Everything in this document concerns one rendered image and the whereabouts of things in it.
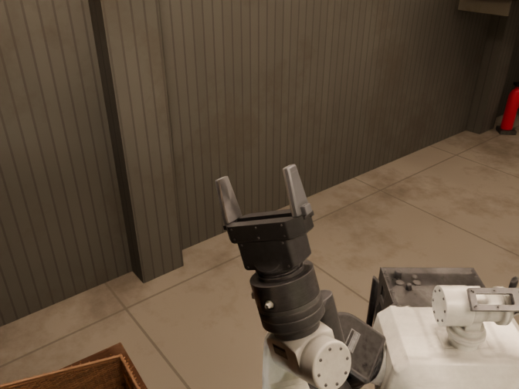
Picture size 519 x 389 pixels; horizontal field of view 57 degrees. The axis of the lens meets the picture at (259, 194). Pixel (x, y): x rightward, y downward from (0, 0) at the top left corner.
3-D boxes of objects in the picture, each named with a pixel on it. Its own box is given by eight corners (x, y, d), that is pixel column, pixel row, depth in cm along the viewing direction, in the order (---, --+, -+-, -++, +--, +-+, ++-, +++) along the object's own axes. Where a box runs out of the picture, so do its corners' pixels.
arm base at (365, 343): (286, 387, 90) (293, 328, 96) (348, 402, 92) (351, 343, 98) (318, 370, 77) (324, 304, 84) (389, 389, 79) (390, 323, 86)
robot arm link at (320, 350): (245, 306, 66) (266, 377, 68) (290, 325, 57) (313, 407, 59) (306, 273, 72) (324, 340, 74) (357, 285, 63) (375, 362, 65)
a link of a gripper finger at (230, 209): (216, 180, 63) (228, 224, 64) (230, 174, 65) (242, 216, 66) (207, 182, 64) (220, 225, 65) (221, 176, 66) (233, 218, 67)
